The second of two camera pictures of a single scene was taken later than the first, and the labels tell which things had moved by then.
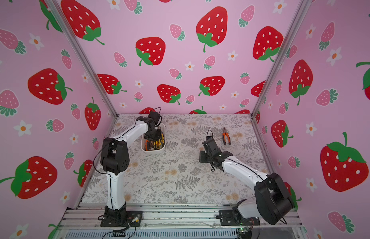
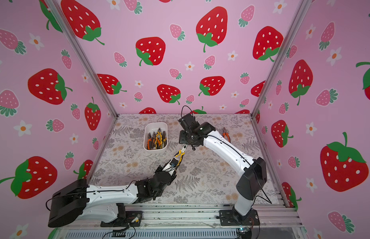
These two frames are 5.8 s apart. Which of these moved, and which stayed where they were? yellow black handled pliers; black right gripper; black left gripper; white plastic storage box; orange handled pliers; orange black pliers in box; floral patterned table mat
Moved: black right gripper; yellow black handled pliers; black left gripper
Stayed: white plastic storage box; orange handled pliers; orange black pliers in box; floral patterned table mat
